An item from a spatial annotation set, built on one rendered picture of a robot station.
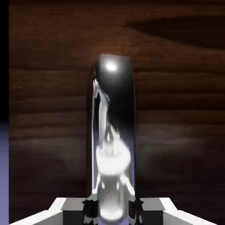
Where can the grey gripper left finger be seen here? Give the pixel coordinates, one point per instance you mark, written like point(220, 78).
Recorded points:
point(73, 211)

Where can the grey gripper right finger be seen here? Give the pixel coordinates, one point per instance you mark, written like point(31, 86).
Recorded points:
point(154, 211)

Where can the dark wood cabinet door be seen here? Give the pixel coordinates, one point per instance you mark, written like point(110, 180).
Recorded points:
point(175, 105)

